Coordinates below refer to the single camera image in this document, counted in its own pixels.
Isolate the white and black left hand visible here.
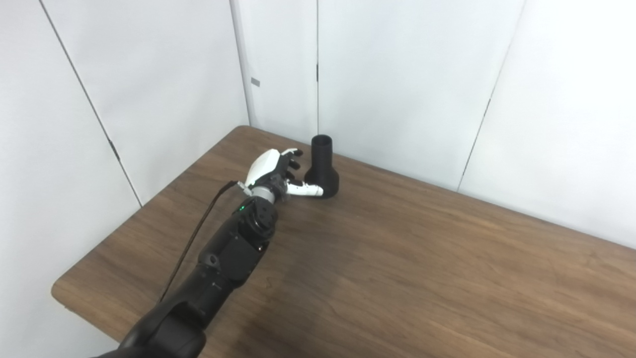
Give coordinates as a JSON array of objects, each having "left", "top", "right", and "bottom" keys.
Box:
[{"left": 243, "top": 148, "right": 324, "bottom": 202}]

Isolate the black funnel-shaped nozzle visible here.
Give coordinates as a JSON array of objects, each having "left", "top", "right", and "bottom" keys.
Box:
[{"left": 304, "top": 135, "right": 340, "bottom": 199}]

